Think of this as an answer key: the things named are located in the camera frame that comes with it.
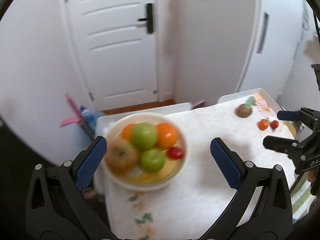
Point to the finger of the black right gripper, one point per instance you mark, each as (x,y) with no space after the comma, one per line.
(281,145)
(308,117)

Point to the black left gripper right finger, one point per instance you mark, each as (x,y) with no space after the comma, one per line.
(261,207)

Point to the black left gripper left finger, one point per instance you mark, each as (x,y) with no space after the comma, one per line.
(56,208)

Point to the red cherry tomato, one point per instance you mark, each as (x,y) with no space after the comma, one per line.
(175,153)
(274,124)

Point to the small orange tangerine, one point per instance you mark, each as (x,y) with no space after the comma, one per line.
(263,124)

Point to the brown kiwi with sticker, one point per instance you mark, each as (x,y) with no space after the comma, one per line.
(243,110)

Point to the large russet yellow-red apple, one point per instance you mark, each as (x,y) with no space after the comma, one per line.
(121,156)

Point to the cream oval fruit bowl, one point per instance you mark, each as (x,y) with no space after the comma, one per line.
(137,179)

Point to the small green apple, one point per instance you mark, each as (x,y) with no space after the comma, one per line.
(152,160)

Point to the pink plastic tool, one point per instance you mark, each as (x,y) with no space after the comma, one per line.
(77,117)

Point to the blue plastic bag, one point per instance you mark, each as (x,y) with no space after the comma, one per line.
(89,116)

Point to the small orange in bowl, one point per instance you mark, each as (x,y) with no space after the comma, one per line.
(127,131)

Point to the orange persimmon in bowl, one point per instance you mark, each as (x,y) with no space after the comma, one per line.
(167,135)

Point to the white panelled door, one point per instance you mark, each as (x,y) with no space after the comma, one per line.
(116,54)

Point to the black door handle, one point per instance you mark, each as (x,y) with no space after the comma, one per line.
(148,19)

